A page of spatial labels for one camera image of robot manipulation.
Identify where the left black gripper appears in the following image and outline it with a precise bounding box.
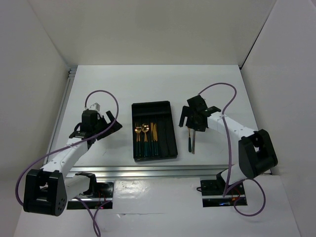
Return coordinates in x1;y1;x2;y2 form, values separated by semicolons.
92;111;121;140

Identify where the gold fork green handle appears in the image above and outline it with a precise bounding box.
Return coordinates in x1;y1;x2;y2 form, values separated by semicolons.
188;128;192;153
134;123;141;158

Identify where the gold knife green handle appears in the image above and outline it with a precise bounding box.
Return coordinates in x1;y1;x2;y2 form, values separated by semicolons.
150;122;155;157
154;123;158;156

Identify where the gold spoon green handle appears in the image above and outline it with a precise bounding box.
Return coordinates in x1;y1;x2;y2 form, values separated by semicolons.
141;123;150;157

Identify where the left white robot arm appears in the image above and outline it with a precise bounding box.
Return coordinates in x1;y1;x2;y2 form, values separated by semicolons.
23;109;122;216

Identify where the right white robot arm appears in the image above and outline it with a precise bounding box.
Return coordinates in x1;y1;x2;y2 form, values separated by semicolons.
179;106;278;194

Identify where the black cutlery tray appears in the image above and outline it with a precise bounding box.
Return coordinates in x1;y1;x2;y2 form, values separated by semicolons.
131;101;178;162

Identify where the metal chopstick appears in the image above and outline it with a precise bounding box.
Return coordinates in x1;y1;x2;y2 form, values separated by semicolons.
192;130;196;154

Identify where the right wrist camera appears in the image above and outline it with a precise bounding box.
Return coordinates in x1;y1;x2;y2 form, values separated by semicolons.
187;95;208;112

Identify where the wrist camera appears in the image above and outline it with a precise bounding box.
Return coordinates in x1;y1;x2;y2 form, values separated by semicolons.
187;95;208;112
80;103;101;132

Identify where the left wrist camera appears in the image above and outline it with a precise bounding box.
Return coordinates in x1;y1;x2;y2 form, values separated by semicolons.
80;103;101;132

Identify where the aluminium frame rail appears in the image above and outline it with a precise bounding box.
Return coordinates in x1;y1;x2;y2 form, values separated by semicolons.
39;64;272;179

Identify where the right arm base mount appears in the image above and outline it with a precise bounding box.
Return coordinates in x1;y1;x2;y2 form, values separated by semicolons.
196;180;247;207

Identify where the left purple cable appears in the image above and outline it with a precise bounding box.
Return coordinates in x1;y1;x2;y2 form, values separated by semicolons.
15;90;119;237

